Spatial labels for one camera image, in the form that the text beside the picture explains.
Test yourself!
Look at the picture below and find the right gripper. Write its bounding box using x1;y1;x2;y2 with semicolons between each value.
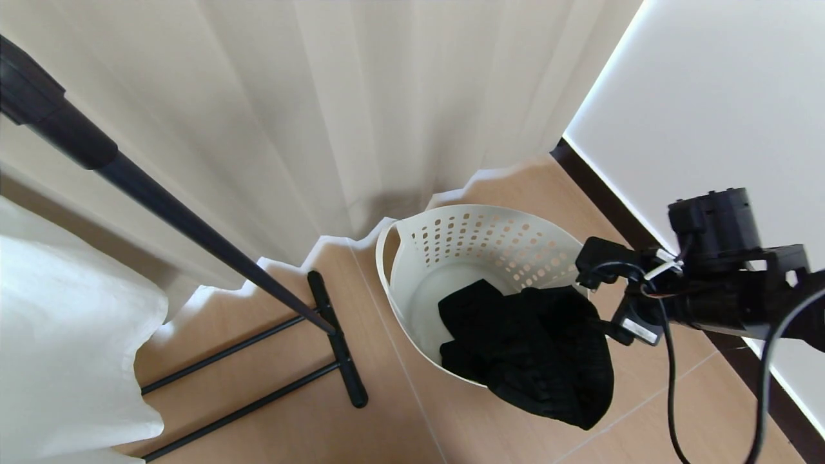
608;282;704;349

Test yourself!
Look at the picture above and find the black garment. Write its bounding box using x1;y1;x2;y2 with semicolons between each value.
438;278;616;432

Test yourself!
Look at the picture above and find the white printed t-shirt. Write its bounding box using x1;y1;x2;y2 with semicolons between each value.
0;195;170;464

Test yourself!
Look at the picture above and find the white laundry basket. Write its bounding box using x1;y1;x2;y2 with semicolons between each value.
375;204;591;390

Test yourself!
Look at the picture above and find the black clothes rack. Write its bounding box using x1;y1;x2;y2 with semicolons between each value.
0;35;370;463

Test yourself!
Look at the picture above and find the beige curtain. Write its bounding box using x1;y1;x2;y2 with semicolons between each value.
0;0;645;323

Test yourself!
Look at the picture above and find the black cable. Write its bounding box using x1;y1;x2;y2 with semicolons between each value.
652;289;825;464

